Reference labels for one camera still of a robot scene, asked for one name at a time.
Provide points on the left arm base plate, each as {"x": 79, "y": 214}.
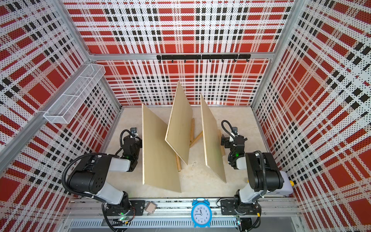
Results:
{"x": 136, "y": 207}

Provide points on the wooden board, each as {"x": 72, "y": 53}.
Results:
{"x": 159, "y": 160}
{"x": 179, "y": 127}
{"x": 211, "y": 142}

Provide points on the white wire mesh basket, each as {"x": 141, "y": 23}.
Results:
{"x": 67, "y": 105}

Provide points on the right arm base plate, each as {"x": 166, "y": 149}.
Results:
{"x": 231, "y": 207}

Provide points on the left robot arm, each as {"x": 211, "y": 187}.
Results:
{"x": 86, "y": 175}

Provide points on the black hook rail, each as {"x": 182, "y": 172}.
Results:
{"x": 233, "y": 57}

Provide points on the lavender toaster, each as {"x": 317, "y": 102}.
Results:
{"x": 287, "y": 188}

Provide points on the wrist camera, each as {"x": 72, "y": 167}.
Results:
{"x": 134, "y": 131}
{"x": 235, "y": 130}

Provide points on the blue alarm clock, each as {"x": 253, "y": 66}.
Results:
{"x": 201, "y": 213}

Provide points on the small brown square block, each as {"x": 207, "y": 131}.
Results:
{"x": 150, "y": 207}

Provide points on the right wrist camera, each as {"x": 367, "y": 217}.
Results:
{"x": 235, "y": 130}

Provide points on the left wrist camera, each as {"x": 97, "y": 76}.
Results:
{"x": 134, "y": 131}

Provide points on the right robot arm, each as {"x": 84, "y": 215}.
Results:
{"x": 264, "y": 177}

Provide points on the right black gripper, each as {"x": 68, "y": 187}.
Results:
{"x": 226, "y": 140}

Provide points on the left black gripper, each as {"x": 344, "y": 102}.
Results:
{"x": 140, "y": 141}

